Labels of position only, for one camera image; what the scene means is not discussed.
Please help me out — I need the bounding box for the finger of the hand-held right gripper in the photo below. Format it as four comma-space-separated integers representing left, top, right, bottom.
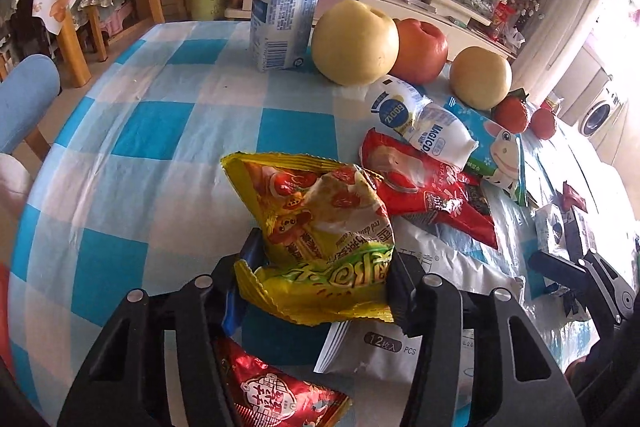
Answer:
529, 251, 618, 340
579, 249, 640, 324

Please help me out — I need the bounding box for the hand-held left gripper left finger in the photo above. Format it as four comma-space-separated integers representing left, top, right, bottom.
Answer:
57, 227, 266, 427

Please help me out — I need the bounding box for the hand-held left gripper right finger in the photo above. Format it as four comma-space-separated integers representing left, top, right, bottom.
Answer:
386, 251, 587, 427

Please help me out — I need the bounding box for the yellow snack packet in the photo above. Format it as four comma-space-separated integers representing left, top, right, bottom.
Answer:
221, 151, 398, 327

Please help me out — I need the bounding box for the small white box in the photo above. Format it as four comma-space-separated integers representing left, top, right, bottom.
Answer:
565, 207, 598, 254
535, 203, 568, 258

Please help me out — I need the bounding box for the white wipes packet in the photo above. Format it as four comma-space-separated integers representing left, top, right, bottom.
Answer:
314, 214, 526, 413

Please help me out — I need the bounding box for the dark red wrapper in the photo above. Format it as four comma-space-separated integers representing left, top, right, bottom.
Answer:
562, 181, 588, 212

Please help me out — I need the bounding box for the red foil snack packet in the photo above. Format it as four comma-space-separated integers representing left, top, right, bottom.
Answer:
212, 336, 352, 427

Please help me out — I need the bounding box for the red ice cream wrapper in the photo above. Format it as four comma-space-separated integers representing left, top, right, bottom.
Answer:
359, 128, 500, 250

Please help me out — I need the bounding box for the blue cartoon cow packet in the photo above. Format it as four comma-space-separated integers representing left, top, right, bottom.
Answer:
444, 97, 528, 208

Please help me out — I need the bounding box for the white washing machine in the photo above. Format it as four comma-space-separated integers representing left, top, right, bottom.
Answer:
555, 72, 627, 138

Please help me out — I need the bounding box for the white plastic wrapper blue label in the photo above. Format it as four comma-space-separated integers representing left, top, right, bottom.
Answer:
367, 76, 480, 170

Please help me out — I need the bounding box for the blue checkered tablecloth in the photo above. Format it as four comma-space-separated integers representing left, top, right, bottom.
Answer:
7, 21, 626, 427

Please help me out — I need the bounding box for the small yellow pear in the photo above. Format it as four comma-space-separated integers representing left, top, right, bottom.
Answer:
449, 47, 513, 111

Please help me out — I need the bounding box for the red apple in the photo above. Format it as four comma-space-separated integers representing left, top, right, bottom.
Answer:
387, 18, 449, 85

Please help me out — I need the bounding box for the large yellow pear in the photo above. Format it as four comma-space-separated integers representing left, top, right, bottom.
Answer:
311, 0, 401, 86

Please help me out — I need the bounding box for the green waste bin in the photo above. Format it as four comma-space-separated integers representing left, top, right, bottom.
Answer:
186, 0, 228, 22

